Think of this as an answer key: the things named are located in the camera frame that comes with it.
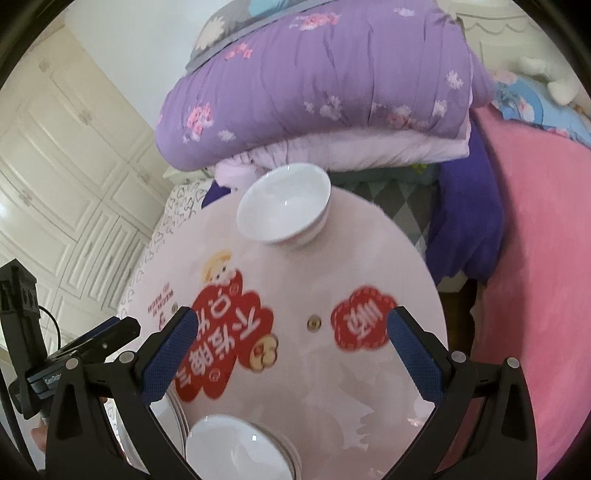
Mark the heart-printed white sheet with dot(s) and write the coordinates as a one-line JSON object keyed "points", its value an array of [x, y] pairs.
{"points": [[157, 240]]}

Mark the dark purple cloth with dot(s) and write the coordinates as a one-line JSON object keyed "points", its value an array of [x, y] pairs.
{"points": [[461, 217]]}

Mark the blue printed pillow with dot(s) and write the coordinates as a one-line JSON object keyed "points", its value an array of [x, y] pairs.
{"points": [[531, 106]]}

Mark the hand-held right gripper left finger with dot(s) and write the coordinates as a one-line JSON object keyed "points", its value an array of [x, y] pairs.
{"points": [[168, 355]]}

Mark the white plush toy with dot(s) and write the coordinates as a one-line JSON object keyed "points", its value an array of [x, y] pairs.
{"points": [[561, 87]]}

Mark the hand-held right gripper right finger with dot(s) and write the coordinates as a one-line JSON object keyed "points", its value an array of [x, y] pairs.
{"points": [[415, 355]]}

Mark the white nightstand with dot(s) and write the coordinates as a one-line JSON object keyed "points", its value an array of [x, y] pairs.
{"points": [[178, 175]]}

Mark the white headboard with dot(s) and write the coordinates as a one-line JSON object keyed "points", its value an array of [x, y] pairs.
{"points": [[498, 41]]}

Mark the pink fleece blanket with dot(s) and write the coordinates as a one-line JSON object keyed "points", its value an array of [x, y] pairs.
{"points": [[545, 277]]}

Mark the pale pink quilt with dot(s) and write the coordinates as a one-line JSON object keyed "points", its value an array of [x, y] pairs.
{"points": [[369, 152]]}

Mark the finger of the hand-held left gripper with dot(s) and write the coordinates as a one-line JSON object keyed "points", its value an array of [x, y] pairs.
{"points": [[99, 328], [115, 337]]}

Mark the grey diamond-patterned cloth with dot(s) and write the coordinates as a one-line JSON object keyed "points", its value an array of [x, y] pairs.
{"points": [[401, 203]]}

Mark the cream panelled wardrobe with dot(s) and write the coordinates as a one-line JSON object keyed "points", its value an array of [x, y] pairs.
{"points": [[69, 184]]}

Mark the pink round tablecloth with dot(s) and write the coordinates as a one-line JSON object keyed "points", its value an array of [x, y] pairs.
{"points": [[300, 277]]}

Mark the white ceramic bowl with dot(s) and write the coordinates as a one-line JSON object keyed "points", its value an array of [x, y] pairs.
{"points": [[286, 203], [235, 452]]}

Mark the purple floral quilt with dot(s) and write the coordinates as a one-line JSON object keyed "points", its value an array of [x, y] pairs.
{"points": [[323, 83]]}

